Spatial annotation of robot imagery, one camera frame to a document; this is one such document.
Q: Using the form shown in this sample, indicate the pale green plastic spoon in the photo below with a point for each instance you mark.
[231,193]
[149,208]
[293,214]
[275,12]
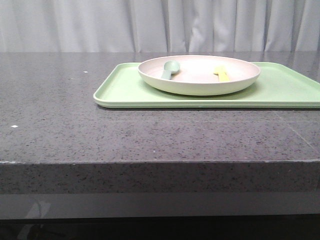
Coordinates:
[170,68]

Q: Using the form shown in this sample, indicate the white round plate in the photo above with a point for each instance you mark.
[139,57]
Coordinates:
[196,76]

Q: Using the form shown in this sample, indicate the white pleated curtain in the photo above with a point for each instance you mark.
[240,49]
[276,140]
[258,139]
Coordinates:
[134,26]

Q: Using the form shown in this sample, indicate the light green rectangular tray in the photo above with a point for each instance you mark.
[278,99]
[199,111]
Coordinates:
[277,87]

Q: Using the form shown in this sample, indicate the yellow plastic fork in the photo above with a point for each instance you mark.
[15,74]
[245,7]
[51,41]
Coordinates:
[221,73]

